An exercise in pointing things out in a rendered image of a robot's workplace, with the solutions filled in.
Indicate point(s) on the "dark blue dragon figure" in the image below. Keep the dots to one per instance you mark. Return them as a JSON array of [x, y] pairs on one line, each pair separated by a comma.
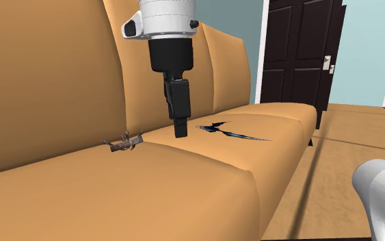
[[216, 128]]

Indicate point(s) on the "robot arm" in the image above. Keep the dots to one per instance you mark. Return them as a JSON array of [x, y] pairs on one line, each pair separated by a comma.
[[165, 18]]

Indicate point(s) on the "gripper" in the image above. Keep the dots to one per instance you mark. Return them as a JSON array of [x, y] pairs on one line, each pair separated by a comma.
[[170, 55]]

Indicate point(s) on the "tan sofa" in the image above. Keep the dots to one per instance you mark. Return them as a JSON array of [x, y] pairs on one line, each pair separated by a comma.
[[62, 110]]

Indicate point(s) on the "black panelled door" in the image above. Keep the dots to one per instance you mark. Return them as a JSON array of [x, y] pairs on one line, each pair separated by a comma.
[[295, 50]]

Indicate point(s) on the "brown branch-shaped figure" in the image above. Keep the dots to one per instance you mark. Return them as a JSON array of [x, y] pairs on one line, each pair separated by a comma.
[[125, 145]]

